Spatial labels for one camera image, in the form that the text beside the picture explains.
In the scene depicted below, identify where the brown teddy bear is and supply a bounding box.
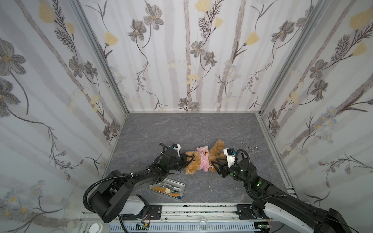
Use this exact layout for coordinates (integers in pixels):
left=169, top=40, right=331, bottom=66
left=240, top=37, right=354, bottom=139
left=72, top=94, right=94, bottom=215
left=185, top=139, right=226, bottom=174

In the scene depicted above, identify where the pink teddy hoodie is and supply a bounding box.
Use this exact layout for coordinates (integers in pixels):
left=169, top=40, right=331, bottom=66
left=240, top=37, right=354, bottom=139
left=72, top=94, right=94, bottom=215
left=197, top=146, right=211, bottom=172

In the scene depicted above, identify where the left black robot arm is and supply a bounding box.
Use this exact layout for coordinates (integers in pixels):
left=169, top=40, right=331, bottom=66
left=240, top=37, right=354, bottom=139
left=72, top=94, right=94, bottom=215
left=83, top=144, right=194, bottom=223

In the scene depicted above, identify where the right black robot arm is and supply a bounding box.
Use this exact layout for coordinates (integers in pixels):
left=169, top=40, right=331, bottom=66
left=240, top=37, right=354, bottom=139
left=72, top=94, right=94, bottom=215
left=212, top=159, right=351, bottom=233

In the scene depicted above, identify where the metal tray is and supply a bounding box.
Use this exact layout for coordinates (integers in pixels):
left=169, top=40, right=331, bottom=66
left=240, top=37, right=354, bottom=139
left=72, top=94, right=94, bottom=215
left=149, top=178, right=186, bottom=200

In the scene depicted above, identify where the wooden brush in tray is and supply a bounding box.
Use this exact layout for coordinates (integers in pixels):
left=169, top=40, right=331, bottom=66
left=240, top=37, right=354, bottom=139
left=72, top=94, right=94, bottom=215
left=150, top=186, right=182, bottom=199

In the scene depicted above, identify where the white round cap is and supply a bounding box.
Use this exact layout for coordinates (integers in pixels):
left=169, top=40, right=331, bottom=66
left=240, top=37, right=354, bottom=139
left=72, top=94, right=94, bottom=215
left=88, top=223, right=110, bottom=233

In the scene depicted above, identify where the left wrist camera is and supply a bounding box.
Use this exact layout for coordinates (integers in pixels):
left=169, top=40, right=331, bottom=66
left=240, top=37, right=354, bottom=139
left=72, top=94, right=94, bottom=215
left=172, top=144, right=181, bottom=157

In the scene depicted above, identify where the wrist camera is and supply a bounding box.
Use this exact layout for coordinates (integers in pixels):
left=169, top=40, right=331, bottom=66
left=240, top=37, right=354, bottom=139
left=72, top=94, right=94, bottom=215
left=223, top=148, right=237, bottom=168
left=172, top=144, right=181, bottom=157

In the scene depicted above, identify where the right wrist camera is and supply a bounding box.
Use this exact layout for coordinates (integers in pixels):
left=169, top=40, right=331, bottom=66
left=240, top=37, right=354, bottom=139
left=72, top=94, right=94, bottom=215
left=223, top=148, right=237, bottom=168

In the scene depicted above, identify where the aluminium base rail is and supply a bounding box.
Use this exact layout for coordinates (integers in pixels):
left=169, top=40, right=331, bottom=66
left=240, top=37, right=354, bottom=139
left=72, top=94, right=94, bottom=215
left=78, top=202, right=318, bottom=233

